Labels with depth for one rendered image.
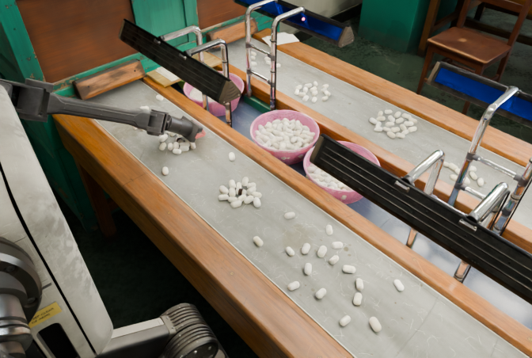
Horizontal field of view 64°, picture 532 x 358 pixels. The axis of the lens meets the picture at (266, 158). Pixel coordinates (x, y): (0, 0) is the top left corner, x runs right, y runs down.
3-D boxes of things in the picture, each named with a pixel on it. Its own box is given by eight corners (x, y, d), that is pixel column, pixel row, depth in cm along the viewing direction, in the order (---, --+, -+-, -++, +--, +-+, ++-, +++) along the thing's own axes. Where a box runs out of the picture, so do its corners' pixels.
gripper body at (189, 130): (186, 116, 160) (172, 111, 154) (203, 127, 155) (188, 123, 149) (178, 131, 161) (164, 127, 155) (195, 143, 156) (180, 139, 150)
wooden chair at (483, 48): (411, 97, 325) (443, -28, 266) (442, 78, 346) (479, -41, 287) (464, 123, 299) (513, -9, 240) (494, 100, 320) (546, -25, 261)
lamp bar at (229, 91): (222, 106, 127) (220, 85, 123) (118, 39, 162) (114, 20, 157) (241, 96, 132) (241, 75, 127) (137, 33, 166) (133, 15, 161)
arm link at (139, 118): (21, 119, 114) (28, 79, 113) (16, 115, 118) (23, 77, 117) (162, 139, 145) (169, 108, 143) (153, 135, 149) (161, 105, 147)
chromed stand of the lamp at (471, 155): (493, 254, 131) (558, 139, 102) (435, 218, 142) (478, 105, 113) (519, 222, 141) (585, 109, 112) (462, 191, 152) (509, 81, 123)
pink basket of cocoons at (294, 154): (302, 179, 157) (304, 159, 151) (238, 158, 165) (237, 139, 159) (326, 139, 175) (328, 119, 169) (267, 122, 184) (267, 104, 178)
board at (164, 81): (164, 87, 188) (163, 85, 187) (146, 75, 196) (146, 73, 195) (222, 62, 205) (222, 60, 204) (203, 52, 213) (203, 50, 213)
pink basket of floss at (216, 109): (241, 122, 184) (240, 104, 177) (180, 119, 185) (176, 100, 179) (247, 89, 204) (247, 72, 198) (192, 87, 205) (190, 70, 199)
